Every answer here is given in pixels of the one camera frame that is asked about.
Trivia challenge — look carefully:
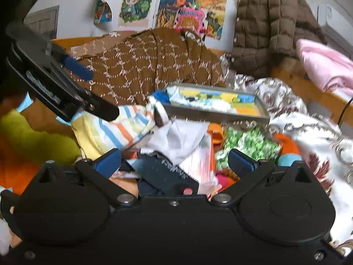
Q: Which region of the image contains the pink garment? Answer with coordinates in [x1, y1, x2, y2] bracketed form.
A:
[296, 39, 353, 93]

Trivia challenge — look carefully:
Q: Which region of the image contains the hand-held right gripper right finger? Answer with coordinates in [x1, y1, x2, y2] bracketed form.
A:
[208, 148, 317, 208]

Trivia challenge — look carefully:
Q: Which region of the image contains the brown puffer jacket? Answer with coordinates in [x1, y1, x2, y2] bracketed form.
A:
[230, 0, 327, 72]

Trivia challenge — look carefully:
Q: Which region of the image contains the pumpkin wall poster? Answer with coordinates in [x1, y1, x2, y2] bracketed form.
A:
[156, 0, 195, 29]

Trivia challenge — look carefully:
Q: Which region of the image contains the brown embroidered blanket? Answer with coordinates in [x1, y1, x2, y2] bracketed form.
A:
[21, 28, 229, 144]

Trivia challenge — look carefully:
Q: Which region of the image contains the pink and yellow cloth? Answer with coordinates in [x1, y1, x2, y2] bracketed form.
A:
[215, 171, 238, 194]

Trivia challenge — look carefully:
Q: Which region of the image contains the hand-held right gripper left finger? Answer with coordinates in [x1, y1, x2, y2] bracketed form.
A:
[36, 148, 139, 208]

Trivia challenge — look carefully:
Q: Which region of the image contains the green and orange cloth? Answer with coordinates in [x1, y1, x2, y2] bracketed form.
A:
[0, 108, 82, 195]

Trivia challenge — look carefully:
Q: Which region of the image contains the grey storage box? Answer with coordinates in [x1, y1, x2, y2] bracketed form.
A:
[158, 83, 272, 126]

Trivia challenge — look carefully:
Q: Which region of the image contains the orange and blue plush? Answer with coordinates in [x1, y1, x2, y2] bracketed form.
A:
[273, 133, 302, 167]

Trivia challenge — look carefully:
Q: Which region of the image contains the colourful patchwork cloth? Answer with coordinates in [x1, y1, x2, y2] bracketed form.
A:
[153, 86, 265, 115]

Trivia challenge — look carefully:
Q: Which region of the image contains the blond cartoon girl poster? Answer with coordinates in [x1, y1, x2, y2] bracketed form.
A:
[118, 0, 153, 28]

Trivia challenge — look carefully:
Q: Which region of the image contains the green patterned cloth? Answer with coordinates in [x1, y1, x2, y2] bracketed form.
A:
[215, 127, 282, 169]

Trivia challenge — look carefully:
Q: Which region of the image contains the black cable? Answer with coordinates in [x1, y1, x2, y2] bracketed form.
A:
[338, 97, 353, 127]

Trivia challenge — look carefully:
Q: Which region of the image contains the pink cartoon girl poster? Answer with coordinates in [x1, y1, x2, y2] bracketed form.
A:
[174, 8, 208, 34]

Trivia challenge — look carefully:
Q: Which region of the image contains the dark navy garment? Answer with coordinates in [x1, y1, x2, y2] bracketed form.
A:
[118, 152, 200, 198]

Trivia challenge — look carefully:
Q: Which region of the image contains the folded colourful paper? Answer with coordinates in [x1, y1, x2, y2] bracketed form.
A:
[90, 0, 113, 25]

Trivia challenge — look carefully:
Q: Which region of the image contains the grey panelled door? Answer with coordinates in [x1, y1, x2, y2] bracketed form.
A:
[24, 6, 60, 40]

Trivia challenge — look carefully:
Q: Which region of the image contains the orange landscape wall poster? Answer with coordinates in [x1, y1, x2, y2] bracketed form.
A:
[193, 0, 227, 39]

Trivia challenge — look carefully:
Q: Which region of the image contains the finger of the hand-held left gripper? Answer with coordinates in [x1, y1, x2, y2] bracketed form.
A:
[80, 88, 120, 122]
[50, 41, 94, 82]

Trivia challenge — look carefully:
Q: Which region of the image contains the white floral blanket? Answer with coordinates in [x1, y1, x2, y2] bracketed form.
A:
[221, 74, 353, 254]

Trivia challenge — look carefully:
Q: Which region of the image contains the white red-printed cloth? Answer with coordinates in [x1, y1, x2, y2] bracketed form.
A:
[179, 132, 218, 194]

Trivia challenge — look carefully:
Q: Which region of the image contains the pastel striped cloth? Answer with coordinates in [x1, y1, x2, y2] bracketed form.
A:
[72, 103, 169, 161]

